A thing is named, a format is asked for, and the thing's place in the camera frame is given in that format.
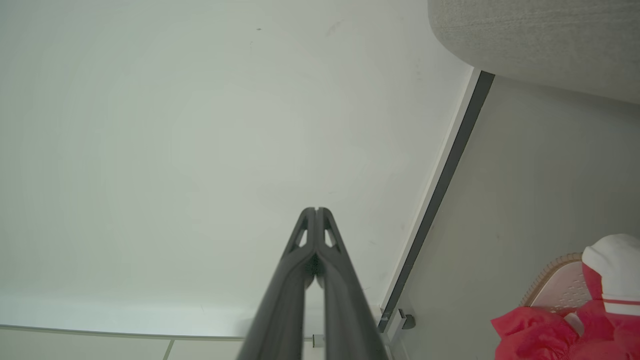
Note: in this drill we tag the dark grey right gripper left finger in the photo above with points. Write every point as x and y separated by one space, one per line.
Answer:
280 310

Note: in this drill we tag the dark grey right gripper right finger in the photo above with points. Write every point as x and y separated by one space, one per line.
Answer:
345 315

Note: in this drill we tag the red garment with white stripe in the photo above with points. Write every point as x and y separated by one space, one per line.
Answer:
535 335

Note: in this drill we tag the white perforated laundry basket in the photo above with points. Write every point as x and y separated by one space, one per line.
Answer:
560 290

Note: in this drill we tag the grey metal floor block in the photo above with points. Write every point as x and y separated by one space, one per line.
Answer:
406 320

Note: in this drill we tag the black baseboard strip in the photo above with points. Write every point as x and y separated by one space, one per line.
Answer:
450 165

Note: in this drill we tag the white garment with red trim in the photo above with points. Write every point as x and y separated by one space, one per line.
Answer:
617 260

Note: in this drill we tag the grey fabric sofa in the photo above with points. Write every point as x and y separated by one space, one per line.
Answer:
550 40

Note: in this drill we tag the white wall trim strip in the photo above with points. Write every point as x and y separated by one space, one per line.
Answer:
444 150

